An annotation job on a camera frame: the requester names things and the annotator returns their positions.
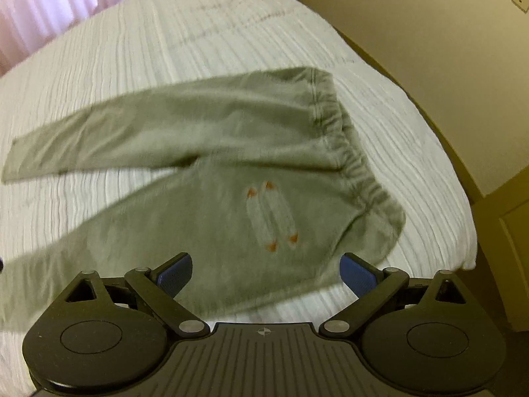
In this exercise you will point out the pink curtain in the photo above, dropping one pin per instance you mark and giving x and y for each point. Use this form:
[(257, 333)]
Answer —
[(49, 4)]

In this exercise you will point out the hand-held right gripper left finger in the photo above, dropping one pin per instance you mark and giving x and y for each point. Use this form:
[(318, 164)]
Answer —
[(175, 275)]

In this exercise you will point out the bed with striped bedspread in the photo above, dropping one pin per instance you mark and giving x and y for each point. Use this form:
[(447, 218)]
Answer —
[(165, 33)]

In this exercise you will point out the olive green pants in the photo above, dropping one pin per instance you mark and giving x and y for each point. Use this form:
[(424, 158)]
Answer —
[(231, 140)]

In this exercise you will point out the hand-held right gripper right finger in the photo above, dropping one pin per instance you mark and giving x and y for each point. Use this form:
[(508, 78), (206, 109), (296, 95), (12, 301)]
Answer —
[(359, 275)]

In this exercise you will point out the cream door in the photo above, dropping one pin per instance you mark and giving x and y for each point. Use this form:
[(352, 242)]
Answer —
[(516, 256)]

